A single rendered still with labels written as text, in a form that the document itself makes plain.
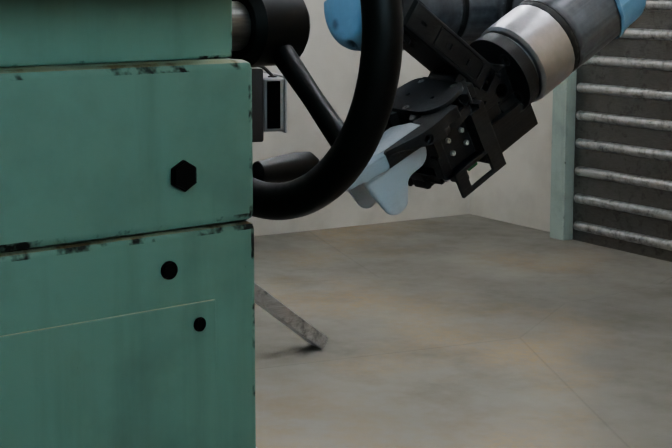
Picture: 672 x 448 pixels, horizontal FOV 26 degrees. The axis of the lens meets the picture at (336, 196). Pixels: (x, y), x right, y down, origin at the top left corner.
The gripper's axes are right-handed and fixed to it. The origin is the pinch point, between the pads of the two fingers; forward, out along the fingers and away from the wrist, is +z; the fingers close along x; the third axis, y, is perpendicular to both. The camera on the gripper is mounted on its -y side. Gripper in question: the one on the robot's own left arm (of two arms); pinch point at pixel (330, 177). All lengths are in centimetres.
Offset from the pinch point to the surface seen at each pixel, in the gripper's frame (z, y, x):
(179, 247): 23.5, -14.9, -23.4
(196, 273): 23.3, -13.0, -23.4
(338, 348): -79, 128, 169
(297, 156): 0.9, -2.3, 1.7
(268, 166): 3.7, -3.2, 1.5
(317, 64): -185, 127, 303
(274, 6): -0.2, -15.2, -2.5
